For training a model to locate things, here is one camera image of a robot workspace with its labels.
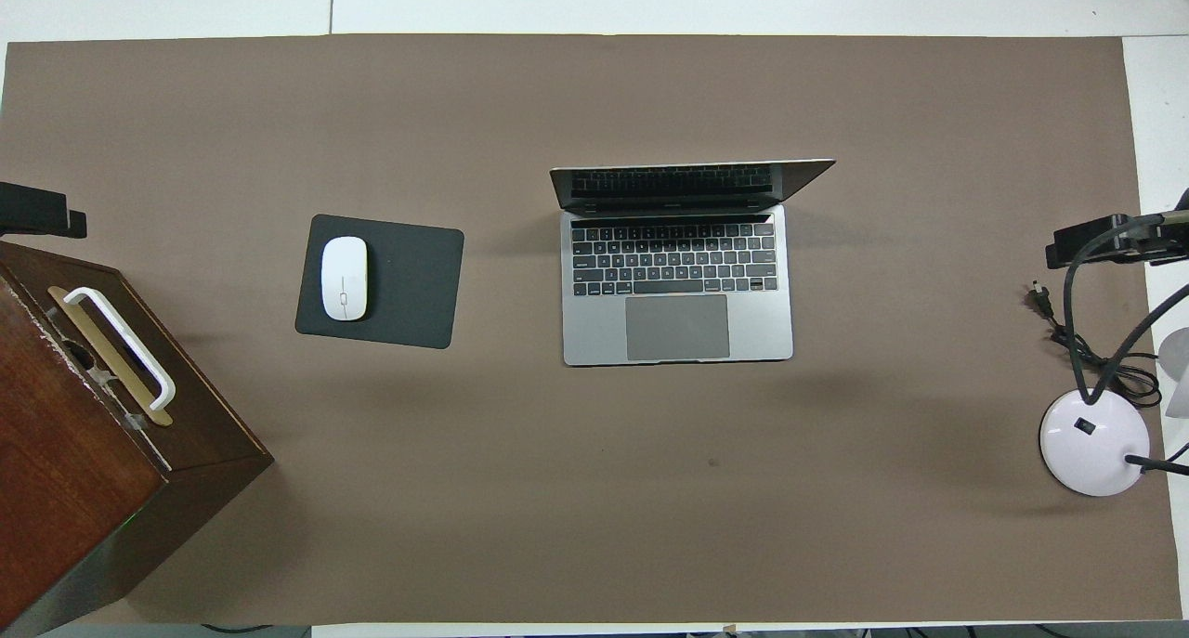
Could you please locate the dark brown wooden box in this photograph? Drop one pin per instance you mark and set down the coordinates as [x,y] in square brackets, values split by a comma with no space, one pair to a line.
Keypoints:
[74,489]

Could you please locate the grey Apple laptop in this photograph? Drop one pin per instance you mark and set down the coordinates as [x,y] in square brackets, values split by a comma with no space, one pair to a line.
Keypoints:
[678,327]

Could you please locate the white desk lamp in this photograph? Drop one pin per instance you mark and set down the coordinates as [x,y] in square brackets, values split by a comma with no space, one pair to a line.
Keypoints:
[1087,462]

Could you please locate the brown paper table mat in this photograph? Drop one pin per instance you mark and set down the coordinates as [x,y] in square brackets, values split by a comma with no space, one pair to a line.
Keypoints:
[594,109]

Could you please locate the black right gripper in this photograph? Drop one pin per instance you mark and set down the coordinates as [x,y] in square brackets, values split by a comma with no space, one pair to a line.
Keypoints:
[1156,240]

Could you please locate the black mouse pad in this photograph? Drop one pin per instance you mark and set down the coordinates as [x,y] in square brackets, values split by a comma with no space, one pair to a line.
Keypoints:
[409,285]

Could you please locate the white computer mouse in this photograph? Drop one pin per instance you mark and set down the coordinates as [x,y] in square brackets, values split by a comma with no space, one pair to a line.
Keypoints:
[344,276]

